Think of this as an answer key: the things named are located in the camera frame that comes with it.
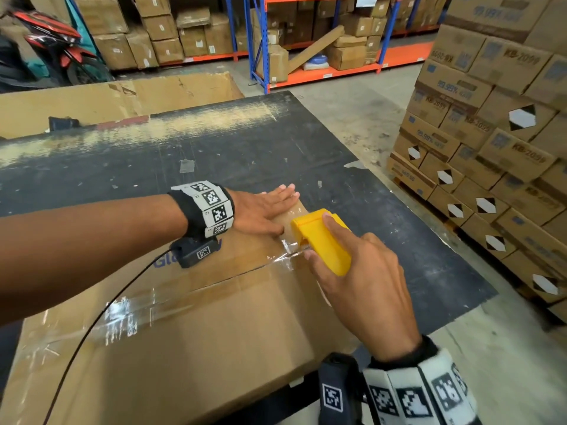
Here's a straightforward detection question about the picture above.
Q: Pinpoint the pile of plain shelf boxes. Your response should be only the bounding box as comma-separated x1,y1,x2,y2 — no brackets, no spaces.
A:
72,0,250,71
250,0,446,84

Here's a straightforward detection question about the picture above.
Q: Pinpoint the right wristband with marker tags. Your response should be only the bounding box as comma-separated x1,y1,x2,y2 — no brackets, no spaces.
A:
362,335,483,425

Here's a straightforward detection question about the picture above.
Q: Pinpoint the small black clamp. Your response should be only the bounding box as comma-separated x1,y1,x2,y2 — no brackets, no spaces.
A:
48,116,82,132

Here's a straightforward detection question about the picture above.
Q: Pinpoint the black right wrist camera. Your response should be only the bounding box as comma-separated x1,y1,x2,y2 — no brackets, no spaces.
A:
317,352,369,425

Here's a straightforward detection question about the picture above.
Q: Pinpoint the person's right hand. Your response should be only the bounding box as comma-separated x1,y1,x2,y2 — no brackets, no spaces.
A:
303,212,422,362

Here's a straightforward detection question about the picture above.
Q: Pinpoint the stack of printed cardboard cartons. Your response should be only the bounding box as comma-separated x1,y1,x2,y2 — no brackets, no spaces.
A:
386,0,567,324

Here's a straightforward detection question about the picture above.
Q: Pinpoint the left wristband with marker tags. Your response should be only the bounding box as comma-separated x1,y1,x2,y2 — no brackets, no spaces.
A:
167,180,236,240

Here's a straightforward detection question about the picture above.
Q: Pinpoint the person's left hand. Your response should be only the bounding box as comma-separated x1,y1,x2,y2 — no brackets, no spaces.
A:
227,183,301,238

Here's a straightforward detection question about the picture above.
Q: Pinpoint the wristband with marker tags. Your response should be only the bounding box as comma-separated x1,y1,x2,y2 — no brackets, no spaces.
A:
167,180,236,240
362,335,483,425

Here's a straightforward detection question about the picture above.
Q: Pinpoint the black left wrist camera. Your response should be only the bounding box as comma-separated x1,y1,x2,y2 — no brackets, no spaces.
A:
170,236,221,269

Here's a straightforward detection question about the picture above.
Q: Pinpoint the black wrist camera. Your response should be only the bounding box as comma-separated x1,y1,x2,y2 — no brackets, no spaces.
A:
170,236,221,269
317,352,369,425

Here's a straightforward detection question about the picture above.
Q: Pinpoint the thin black cable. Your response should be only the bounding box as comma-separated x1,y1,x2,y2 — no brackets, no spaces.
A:
43,248,177,425

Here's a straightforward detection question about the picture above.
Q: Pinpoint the red and black motorcycle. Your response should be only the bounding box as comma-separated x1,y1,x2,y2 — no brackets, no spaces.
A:
0,8,114,92

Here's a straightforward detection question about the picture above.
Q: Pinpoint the large taped cardboard box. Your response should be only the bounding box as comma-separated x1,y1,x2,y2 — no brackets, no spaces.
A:
0,201,360,425

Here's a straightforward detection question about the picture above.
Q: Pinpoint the yellow tape dispenser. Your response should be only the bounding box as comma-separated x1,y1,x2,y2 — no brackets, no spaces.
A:
290,208,353,278

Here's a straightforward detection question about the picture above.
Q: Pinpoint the blue orange shelf rack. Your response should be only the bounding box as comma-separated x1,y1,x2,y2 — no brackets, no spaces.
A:
243,0,449,95
157,0,250,68

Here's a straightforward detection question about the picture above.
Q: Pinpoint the person's left forearm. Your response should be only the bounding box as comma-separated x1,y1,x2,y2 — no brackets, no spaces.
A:
0,194,190,327

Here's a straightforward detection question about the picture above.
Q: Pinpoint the open empty cardboard box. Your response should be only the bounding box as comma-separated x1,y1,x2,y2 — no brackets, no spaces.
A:
0,71,245,140

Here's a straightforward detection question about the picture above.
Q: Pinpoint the long flat cardboard piece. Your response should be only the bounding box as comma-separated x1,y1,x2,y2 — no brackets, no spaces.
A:
287,25,346,74

